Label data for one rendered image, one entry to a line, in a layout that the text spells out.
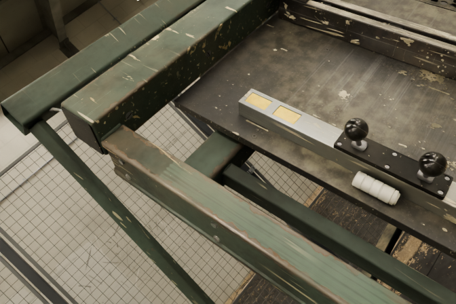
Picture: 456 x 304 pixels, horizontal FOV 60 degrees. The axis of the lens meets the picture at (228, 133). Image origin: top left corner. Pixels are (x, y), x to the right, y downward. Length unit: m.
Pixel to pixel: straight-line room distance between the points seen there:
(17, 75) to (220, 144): 5.06
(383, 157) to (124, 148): 0.48
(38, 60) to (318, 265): 5.44
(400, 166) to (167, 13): 1.07
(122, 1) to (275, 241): 5.77
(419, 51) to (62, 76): 1.02
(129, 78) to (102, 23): 5.22
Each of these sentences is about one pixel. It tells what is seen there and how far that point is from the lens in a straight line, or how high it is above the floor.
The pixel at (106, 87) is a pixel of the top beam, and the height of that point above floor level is 1.91.
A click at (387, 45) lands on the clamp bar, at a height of 1.55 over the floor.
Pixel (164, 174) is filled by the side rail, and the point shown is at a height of 1.71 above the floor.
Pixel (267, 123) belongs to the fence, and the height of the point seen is 1.63.
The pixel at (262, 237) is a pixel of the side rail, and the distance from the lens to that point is 0.63.
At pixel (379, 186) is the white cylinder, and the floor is 1.43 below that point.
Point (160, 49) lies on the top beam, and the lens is 0.90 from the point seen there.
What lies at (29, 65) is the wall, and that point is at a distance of 5.82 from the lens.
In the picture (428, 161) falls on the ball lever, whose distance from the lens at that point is 0.63.
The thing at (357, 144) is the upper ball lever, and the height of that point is 1.50.
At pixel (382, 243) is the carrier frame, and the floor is 0.78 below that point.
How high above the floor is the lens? 1.70
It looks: 1 degrees down
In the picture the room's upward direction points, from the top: 45 degrees counter-clockwise
